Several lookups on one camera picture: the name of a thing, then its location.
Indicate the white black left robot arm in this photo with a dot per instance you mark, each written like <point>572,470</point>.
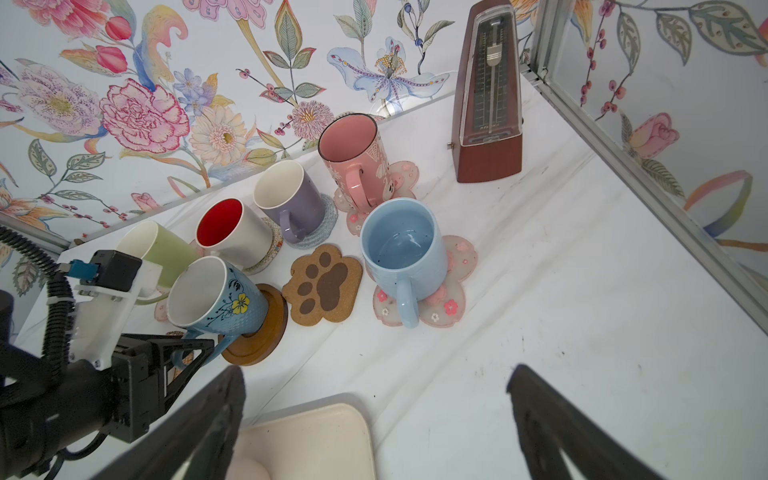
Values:
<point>92,380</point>

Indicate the pink flower coaster front right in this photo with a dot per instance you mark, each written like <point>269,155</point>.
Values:
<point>446,306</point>

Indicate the red inside white mug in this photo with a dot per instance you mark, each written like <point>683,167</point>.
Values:
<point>235,232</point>

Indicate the pink flower coaster back right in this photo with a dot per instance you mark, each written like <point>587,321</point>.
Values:
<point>405,175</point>

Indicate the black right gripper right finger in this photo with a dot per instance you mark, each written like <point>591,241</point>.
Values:
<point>550,429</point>

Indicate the white mug purple handle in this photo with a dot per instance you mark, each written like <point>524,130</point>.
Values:
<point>288,196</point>

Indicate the pink flower coaster left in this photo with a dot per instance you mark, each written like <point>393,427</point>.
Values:
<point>160,311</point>

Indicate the multicolour zigzag woven coaster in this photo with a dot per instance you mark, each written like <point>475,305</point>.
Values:
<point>275,247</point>

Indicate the pink mug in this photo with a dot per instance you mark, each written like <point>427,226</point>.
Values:
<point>352,150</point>

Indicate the white mug green outside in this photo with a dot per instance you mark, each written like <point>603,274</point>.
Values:
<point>149,241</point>

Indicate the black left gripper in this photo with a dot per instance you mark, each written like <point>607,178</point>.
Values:
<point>150,372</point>

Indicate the light blue woven coaster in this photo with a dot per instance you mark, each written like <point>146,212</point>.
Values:
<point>323,232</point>

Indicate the beige serving tray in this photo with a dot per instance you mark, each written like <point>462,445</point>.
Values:
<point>330,442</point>

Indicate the round brown wooden coaster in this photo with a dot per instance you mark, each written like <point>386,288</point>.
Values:
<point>251,349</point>

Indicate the red-brown wooden metronome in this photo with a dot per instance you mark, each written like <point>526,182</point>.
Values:
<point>487,138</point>

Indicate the cork paw print coaster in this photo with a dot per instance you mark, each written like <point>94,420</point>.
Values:
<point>323,285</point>

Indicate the pink flower coaster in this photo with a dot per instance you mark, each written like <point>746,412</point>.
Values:
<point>160,311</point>
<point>405,175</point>
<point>446,306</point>

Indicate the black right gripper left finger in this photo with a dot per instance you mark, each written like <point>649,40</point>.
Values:
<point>197,440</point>

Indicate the light blue mug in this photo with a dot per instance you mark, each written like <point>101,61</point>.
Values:
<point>404,251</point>

